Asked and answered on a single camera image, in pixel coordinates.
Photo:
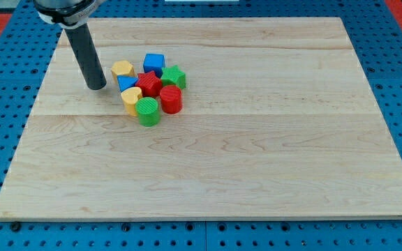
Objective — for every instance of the red star block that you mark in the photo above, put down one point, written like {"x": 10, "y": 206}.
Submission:
{"x": 149, "y": 83}

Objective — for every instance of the green star block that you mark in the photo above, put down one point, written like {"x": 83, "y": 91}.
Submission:
{"x": 173, "y": 76}

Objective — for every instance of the green cylinder block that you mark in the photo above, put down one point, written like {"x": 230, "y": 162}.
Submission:
{"x": 148, "y": 112}

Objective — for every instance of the light wooden board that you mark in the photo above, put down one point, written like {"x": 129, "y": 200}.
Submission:
{"x": 278, "y": 122}

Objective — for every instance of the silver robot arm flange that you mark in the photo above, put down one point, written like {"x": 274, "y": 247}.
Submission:
{"x": 69, "y": 14}

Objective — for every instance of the yellow hexagon block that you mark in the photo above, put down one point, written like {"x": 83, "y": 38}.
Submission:
{"x": 122, "y": 68}

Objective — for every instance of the red cylinder block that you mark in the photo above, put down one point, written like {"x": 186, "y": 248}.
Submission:
{"x": 171, "y": 99}

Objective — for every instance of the yellow heart block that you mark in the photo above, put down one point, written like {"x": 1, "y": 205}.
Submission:
{"x": 129, "y": 98}

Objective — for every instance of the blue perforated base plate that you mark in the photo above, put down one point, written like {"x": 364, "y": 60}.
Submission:
{"x": 26, "y": 48}

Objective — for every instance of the blue triangle block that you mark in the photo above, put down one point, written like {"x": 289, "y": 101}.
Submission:
{"x": 126, "y": 82}

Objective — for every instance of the black cylindrical pointer rod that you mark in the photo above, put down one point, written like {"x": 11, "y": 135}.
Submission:
{"x": 83, "y": 47}

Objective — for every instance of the blue cube block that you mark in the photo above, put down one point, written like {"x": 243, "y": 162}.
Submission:
{"x": 154, "y": 62}

